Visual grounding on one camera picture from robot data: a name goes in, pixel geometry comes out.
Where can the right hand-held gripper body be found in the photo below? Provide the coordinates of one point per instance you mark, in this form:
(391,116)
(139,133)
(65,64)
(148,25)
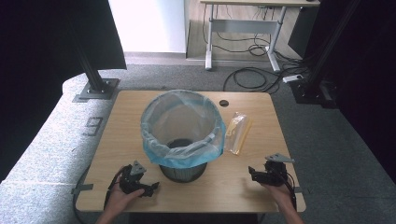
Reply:
(275,174)

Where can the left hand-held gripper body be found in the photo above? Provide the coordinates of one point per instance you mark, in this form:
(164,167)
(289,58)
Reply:
(130,182)

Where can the black mesh trash bin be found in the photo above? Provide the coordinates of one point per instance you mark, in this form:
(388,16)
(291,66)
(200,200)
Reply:
(183,174)

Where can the blue plastic trash bag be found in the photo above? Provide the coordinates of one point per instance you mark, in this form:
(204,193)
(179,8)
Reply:
(174,155)

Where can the clear packet with yellow sticks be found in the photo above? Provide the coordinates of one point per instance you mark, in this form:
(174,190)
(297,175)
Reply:
(237,133)

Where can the person's right hand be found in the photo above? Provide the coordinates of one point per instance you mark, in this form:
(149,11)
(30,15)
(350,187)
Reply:
(281,194)

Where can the person's left hand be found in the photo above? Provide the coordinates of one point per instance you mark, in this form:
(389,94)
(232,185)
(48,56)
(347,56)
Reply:
(120,202)

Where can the grey tape strip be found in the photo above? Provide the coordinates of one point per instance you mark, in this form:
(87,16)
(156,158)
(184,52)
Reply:
(82,188)

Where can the white power strip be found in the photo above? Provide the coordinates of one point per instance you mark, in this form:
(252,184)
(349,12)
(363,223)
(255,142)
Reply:
(292,78)

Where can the black metal stand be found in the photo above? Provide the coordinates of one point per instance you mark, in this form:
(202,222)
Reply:
(323,62)
(93,77)

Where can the black curtain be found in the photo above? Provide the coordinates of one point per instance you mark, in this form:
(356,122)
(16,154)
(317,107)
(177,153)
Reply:
(37,62)
(373,77)

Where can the black computer case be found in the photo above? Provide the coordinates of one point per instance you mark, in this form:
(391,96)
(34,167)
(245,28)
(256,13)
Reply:
(303,31)

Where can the white desk frame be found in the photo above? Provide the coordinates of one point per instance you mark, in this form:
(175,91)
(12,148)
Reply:
(246,26)

